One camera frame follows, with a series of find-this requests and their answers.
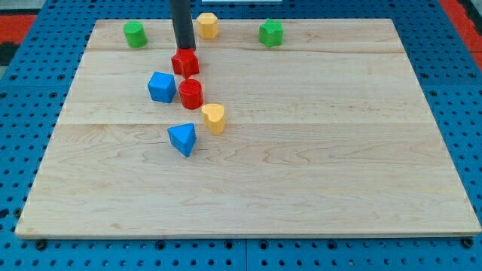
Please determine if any wooden board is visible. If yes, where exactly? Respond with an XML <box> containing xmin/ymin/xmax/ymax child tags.
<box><xmin>16</xmin><ymin>19</ymin><xmax>481</xmax><ymax>239</ymax></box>

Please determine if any yellow hexagon block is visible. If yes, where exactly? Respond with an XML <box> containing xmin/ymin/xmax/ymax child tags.
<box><xmin>197</xmin><ymin>13</ymin><xmax>218</xmax><ymax>39</ymax></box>

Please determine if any blue cube block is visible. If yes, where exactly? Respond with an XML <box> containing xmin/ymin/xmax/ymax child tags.
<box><xmin>148</xmin><ymin>72</ymin><xmax>177</xmax><ymax>103</ymax></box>

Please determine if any green cylinder block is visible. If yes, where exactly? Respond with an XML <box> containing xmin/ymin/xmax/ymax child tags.
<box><xmin>123</xmin><ymin>21</ymin><xmax>148</xmax><ymax>48</ymax></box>

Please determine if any red cylinder block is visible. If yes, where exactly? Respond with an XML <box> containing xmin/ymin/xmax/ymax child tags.
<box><xmin>178</xmin><ymin>79</ymin><xmax>203</xmax><ymax>110</ymax></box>

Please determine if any red star block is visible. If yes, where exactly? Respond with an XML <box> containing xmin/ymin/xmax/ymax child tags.
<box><xmin>171</xmin><ymin>48</ymin><xmax>200</xmax><ymax>79</ymax></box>

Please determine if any yellow heart block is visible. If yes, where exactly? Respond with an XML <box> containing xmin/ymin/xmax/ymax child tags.
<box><xmin>201</xmin><ymin>103</ymin><xmax>225</xmax><ymax>135</ymax></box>

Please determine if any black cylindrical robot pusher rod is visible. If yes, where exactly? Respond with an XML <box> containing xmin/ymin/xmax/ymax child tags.
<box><xmin>169</xmin><ymin>0</ymin><xmax>196</xmax><ymax>50</ymax></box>

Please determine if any blue triangle block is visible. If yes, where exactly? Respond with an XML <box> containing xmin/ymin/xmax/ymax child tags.
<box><xmin>167</xmin><ymin>123</ymin><xmax>197</xmax><ymax>157</ymax></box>

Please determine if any green star block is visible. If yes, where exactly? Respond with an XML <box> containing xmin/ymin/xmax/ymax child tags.
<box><xmin>258</xmin><ymin>19</ymin><xmax>284</xmax><ymax>48</ymax></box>

